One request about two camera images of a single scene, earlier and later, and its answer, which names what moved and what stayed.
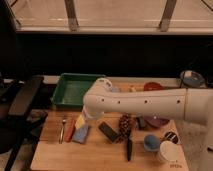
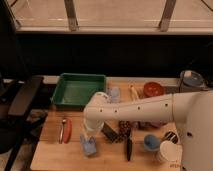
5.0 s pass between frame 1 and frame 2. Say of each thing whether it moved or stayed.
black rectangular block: stayed
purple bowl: stayed
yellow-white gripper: moved
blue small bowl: stayed
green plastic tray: stayed
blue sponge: moved
